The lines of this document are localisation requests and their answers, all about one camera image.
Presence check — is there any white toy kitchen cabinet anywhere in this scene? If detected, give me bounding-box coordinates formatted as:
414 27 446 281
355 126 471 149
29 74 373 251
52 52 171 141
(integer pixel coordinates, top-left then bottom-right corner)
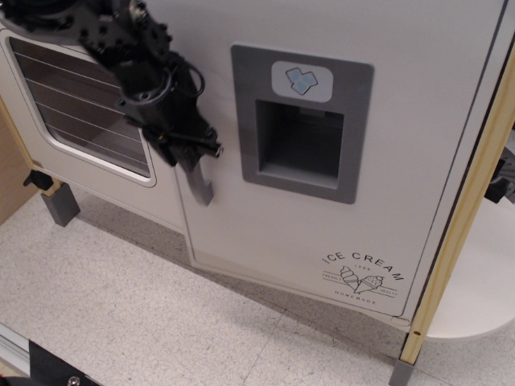
1 15 514 327

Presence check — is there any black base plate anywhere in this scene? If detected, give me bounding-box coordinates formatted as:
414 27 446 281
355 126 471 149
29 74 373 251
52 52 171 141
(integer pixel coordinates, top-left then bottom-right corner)
29 340 101 386

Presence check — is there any white toy fridge door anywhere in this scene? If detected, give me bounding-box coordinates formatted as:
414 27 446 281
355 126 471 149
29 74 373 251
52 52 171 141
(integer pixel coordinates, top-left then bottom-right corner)
148 1 514 324

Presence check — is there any light wooden post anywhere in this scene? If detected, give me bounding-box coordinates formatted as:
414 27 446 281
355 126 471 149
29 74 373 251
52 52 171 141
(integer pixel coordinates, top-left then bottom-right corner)
1 100 64 197
399 51 514 365

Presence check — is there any white toy oven door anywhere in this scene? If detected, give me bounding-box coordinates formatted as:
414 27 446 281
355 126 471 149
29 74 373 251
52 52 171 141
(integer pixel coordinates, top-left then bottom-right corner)
0 28 158 189

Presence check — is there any black clamp knob left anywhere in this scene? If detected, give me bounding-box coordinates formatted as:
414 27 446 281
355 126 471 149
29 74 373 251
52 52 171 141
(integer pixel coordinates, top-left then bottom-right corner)
23 170 54 191

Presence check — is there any grey right foot cap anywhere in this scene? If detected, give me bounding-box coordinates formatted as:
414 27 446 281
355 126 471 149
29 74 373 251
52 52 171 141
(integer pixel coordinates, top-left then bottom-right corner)
389 359 414 386

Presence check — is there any grey foot cap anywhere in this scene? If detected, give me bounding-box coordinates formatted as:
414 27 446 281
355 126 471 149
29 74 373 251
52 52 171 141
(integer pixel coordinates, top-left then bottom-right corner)
41 183 80 227
389 359 414 386

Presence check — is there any grey fridge door handle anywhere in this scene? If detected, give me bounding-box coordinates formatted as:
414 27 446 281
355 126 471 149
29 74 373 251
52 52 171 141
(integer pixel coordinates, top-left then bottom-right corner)
185 161 214 207

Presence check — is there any black clamp right edge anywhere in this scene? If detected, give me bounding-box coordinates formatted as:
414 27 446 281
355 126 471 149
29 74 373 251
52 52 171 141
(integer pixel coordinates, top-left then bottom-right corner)
484 147 514 203

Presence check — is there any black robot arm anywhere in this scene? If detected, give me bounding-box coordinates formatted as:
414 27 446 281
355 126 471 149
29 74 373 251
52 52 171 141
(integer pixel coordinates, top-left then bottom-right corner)
1 1 223 173

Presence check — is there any aluminium rail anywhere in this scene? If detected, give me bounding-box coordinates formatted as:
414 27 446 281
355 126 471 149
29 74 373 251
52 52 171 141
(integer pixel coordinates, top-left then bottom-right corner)
1 323 30 368

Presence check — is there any light wooden right post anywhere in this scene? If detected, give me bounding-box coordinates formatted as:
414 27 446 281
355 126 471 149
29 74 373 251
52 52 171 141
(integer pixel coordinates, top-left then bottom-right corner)
399 51 514 365

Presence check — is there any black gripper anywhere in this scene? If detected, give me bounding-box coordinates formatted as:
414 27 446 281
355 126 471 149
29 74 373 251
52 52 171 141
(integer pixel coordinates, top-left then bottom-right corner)
116 76 224 169

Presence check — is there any grey left foot cap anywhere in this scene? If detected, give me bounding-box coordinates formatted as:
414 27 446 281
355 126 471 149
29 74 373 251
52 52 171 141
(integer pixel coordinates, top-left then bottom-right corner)
41 183 80 227

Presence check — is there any brown wooden board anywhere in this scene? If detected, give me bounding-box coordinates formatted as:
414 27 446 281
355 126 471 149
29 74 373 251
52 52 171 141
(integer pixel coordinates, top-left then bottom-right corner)
1 115 38 224

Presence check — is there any grey ice dispenser panel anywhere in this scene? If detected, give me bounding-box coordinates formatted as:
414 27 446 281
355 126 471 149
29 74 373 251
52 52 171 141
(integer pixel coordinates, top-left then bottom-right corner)
231 44 374 204

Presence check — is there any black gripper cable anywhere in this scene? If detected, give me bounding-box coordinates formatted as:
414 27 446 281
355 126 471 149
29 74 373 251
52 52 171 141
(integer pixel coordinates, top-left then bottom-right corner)
175 64 206 97

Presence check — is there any white round table base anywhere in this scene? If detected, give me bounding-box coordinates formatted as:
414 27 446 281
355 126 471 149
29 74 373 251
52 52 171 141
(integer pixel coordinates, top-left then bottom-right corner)
427 198 514 341

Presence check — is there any light wooden left post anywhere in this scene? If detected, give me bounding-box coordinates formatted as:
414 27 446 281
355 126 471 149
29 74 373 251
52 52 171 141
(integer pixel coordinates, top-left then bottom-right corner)
1 100 64 197

